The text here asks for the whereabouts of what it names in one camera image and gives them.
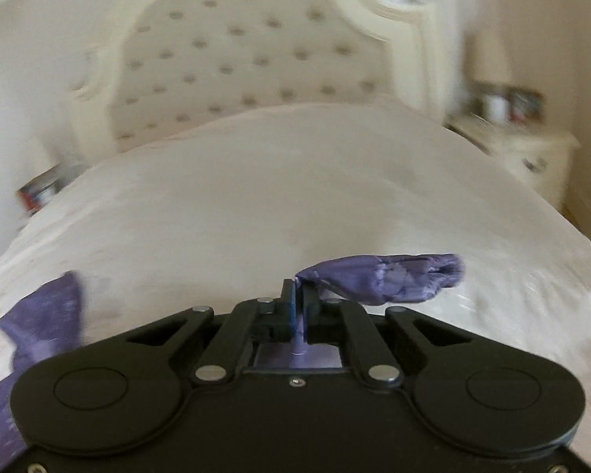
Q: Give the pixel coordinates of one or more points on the cream tufted headboard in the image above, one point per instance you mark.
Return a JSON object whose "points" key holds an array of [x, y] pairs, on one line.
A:
{"points": [[157, 67]]}

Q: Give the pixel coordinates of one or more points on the cream right nightstand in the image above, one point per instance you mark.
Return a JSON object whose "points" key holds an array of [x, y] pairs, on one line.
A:
{"points": [[538, 155]]}

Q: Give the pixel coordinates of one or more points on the red box on nightstand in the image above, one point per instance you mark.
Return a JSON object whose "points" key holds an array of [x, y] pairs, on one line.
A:
{"points": [[41, 189]]}

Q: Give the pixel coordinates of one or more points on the purple patterned garment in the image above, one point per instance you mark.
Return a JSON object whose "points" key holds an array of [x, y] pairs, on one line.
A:
{"points": [[48, 322]]}

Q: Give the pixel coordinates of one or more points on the white lamp right side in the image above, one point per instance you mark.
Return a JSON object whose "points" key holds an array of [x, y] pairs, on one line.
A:
{"points": [[486, 59]]}

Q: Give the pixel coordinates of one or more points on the white satin bedspread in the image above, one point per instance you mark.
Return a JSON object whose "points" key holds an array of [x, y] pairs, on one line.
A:
{"points": [[224, 212]]}

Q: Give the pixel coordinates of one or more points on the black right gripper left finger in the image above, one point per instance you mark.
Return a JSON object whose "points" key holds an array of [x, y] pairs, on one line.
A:
{"points": [[276, 320]]}

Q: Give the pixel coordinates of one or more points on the framed photo on nightstand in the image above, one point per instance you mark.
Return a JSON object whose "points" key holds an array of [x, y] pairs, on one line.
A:
{"points": [[525, 106]]}

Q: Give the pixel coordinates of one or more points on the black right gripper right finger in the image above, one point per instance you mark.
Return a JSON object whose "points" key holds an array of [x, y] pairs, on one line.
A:
{"points": [[321, 319]]}

